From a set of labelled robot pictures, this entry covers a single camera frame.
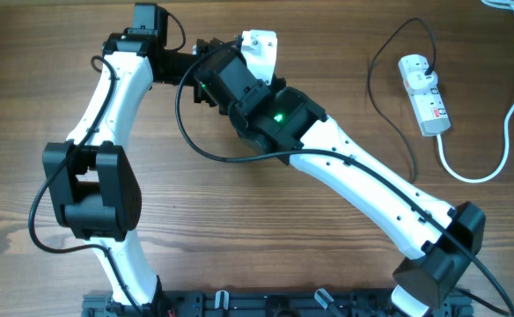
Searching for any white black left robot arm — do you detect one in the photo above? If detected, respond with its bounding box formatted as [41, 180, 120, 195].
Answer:
[28, 4, 194, 316]

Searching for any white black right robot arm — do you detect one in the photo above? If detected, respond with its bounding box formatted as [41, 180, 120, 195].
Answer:
[188, 43, 485, 316]

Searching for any black USB charger cable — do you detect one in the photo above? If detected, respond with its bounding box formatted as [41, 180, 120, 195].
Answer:
[366, 17, 437, 185]

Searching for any white charger plug adapter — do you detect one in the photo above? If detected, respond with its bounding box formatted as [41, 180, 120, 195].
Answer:
[404, 70, 438, 95]

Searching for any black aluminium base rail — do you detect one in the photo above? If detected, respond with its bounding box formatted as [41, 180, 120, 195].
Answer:
[81, 288, 474, 317]

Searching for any white power strip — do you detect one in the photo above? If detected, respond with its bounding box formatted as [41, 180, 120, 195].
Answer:
[398, 55, 451, 136]

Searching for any white power strip cord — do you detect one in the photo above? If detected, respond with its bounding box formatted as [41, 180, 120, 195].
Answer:
[435, 4, 514, 185]

